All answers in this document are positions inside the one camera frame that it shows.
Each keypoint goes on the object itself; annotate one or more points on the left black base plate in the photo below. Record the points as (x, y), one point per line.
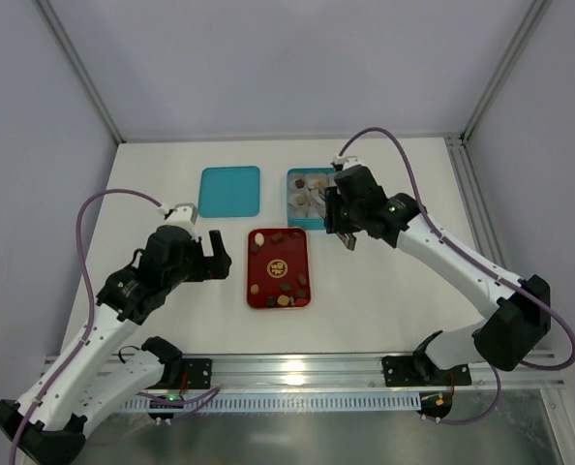
(195, 373)

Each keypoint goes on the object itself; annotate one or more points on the red rectangular tray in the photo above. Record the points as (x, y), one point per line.
(277, 263)

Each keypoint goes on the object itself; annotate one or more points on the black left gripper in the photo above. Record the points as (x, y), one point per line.
(206, 266)

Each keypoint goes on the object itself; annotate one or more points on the teal tin lid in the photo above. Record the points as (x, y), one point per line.
(229, 192)

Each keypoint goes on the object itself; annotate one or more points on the aluminium front rail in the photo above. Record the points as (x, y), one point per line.
(333, 372)

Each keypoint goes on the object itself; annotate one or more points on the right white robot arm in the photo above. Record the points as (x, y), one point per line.
(513, 318)

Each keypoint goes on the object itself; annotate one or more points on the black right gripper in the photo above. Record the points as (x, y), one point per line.
(334, 213)

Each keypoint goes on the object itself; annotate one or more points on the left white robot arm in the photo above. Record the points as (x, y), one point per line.
(51, 422)

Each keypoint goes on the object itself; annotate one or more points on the brown square chocolate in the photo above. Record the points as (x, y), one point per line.
(277, 237)

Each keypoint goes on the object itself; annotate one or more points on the golden scalloped round chocolate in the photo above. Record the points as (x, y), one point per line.
(282, 300)

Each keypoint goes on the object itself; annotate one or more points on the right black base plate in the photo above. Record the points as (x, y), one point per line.
(399, 370)

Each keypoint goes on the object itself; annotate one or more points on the aluminium rail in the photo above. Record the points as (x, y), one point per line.
(333, 372)
(480, 221)

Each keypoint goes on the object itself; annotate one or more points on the white slotted cable duct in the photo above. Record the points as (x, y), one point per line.
(286, 402)

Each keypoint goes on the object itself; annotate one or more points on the metal tongs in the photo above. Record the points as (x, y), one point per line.
(335, 217)

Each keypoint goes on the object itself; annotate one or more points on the right side aluminium rail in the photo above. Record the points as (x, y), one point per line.
(480, 221)

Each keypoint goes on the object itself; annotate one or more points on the white paper cup liner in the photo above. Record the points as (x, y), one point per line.
(320, 201)
(311, 178)
(290, 182)
(315, 213)
(291, 199)
(298, 213)

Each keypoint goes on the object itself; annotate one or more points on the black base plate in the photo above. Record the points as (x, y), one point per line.
(399, 370)
(195, 373)

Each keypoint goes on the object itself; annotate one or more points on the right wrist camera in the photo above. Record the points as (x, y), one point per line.
(344, 162)

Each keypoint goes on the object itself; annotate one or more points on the teal square tin box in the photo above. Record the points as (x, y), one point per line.
(309, 224)

